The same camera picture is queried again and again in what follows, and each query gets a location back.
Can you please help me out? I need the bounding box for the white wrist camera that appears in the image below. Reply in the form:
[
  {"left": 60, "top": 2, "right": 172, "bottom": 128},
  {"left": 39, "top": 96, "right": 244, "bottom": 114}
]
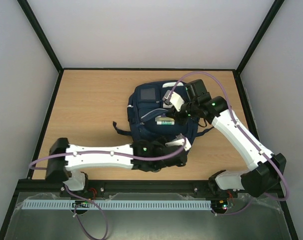
[
  {"left": 165, "top": 134, "right": 192, "bottom": 152},
  {"left": 162, "top": 90, "right": 185, "bottom": 112}
]

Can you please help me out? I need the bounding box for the light blue slotted cable duct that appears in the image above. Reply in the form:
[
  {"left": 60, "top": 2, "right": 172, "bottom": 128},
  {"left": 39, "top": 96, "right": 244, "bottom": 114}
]
[{"left": 21, "top": 199, "right": 212, "bottom": 211}]

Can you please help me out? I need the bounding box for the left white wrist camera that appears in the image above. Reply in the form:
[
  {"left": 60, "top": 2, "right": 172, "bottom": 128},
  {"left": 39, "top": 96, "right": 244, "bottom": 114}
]
[{"left": 165, "top": 134, "right": 192, "bottom": 152}]

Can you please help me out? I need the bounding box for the black enclosure frame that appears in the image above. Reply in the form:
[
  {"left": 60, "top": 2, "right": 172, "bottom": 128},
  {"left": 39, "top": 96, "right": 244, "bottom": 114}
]
[{"left": 0, "top": 0, "right": 299, "bottom": 240}]

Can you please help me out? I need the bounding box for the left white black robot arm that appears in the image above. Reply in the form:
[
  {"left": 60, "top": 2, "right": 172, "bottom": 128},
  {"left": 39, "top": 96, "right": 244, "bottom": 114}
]
[{"left": 45, "top": 135, "right": 191, "bottom": 192}]

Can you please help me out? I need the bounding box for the navy blue school backpack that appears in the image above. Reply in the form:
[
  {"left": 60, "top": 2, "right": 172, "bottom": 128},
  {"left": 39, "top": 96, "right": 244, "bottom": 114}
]
[{"left": 112, "top": 80, "right": 214, "bottom": 161}]

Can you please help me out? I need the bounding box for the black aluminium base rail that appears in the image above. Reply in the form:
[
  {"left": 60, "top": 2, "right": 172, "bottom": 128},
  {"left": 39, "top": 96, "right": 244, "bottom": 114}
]
[{"left": 16, "top": 178, "right": 282, "bottom": 198}]

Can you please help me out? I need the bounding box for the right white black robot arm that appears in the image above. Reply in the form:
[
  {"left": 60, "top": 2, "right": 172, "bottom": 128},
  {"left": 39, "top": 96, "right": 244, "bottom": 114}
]
[{"left": 163, "top": 79, "right": 287, "bottom": 198}]

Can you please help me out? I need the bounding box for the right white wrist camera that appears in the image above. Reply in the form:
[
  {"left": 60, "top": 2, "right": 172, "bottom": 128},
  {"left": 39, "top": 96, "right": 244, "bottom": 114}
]
[{"left": 162, "top": 90, "right": 185, "bottom": 112}]

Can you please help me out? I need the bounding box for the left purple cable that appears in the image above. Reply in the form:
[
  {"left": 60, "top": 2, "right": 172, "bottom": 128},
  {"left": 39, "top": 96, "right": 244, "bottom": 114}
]
[{"left": 28, "top": 134, "right": 188, "bottom": 240}]

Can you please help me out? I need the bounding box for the green white glue stick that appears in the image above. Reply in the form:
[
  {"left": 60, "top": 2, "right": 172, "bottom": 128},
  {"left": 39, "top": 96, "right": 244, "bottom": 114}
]
[{"left": 156, "top": 120, "right": 175, "bottom": 125}]

